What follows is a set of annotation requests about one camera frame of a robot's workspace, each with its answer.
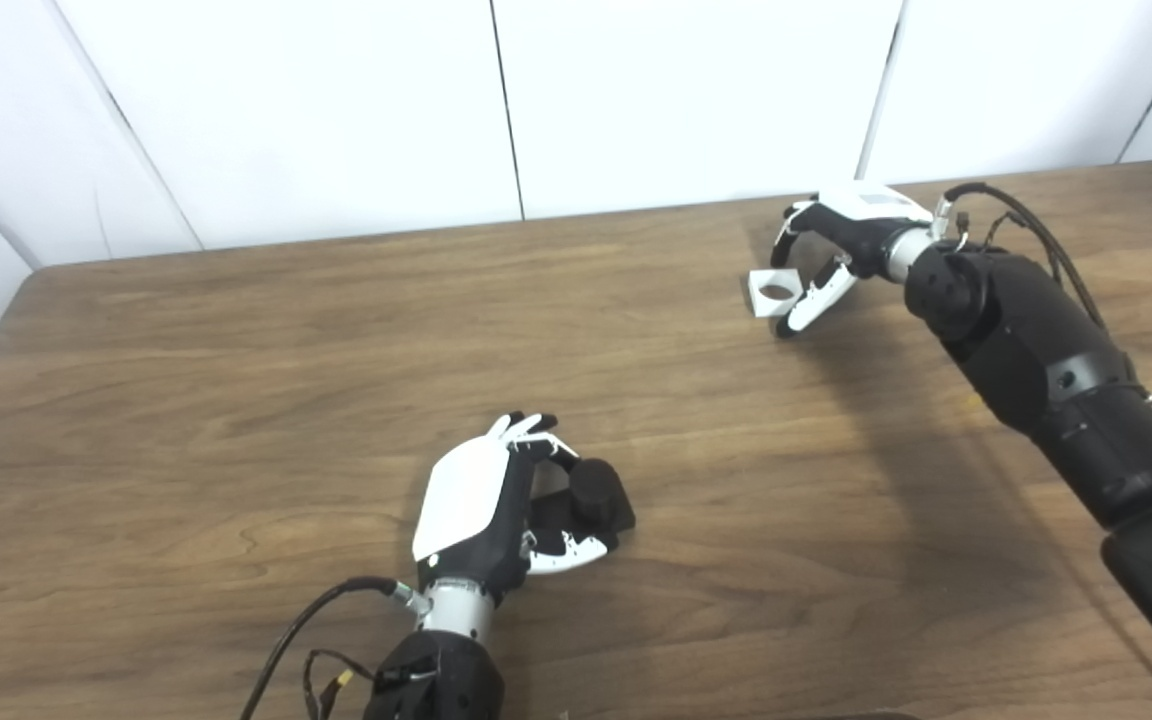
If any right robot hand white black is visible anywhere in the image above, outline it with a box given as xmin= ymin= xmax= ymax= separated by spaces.
xmin=771 ymin=182 xmax=937 ymax=339

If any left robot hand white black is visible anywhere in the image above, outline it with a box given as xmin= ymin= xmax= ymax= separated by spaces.
xmin=411 ymin=410 xmax=609 ymax=606

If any white square piece with hole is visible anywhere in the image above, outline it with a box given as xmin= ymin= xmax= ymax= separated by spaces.
xmin=748 ymin=268 xmax=805 ymax=319

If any black peg with base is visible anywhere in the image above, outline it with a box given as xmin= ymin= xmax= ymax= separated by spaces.
xmin=531 ymin=458 xmax=637 ymax=551

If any right thin black wire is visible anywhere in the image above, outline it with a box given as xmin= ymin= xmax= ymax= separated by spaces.
xmin=956 ymin=208 xmax=1032 ymax=256

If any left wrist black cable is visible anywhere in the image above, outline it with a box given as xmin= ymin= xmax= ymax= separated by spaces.
xmin=239 ymin=575 xmax=432 ymax=720

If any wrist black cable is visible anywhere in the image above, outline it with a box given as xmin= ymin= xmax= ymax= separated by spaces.
xmin=239 ymin=575 xmax=432 ymax=720
xmin=936 ymin=182 xmax=1142 ymax=386

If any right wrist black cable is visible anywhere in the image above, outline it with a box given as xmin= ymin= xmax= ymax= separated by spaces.
xmin=936 ymin=182 xmax=1142 ymax=386

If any left thin wire yellow tag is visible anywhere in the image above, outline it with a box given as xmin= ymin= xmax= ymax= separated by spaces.
xmin=301 ymin=648 xmax=382 ymax=720

